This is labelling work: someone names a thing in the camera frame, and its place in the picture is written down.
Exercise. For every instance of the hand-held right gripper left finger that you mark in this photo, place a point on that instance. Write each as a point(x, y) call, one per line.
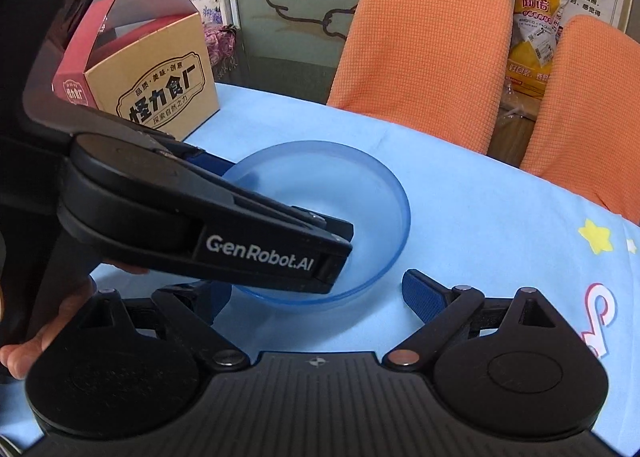
point(220, 302)

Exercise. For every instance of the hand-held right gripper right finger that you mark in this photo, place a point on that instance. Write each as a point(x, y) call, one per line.
point(425, 293)

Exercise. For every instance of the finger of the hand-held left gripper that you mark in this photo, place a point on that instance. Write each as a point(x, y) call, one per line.
point(205, 161)
point(335, 233)

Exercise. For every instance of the blue translucent bowl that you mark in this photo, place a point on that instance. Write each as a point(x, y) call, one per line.
point(350, 197)

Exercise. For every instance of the person's left hand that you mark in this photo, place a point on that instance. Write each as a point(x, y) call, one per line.
point(30, 349)

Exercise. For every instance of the blue cartoon tablecloth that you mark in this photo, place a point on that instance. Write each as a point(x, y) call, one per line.
point(490, 237)

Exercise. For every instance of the red biscuit carton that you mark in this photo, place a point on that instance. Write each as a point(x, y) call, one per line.
point(150, 82)

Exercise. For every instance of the floral printed cloth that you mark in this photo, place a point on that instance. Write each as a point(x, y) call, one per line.
point(215, 12)

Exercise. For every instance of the frosted glass partition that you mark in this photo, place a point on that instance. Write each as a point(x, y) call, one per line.
point(300, 2)

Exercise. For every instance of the orange chair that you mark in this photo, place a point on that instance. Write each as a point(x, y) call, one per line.
point(590, 117)
point(425, 47)

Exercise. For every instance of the yellow packet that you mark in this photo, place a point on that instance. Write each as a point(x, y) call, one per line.
point(535, 37)

